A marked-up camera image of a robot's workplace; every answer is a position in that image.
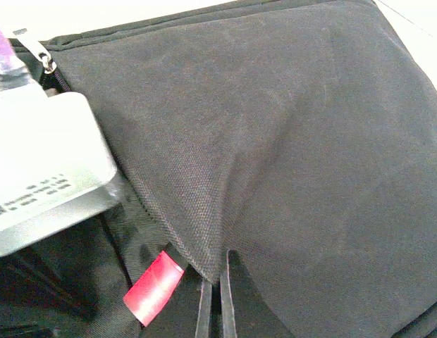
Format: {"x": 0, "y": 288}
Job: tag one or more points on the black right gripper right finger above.
{"x": 244, "y": 312}

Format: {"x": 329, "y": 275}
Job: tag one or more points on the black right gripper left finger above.
{"x": 187, "y": 310}

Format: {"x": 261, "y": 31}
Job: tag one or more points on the pink black highlighter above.
{"x": 152, "y": 291}

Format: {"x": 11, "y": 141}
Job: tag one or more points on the black student backpack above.
{"x": 300, "y": 134}

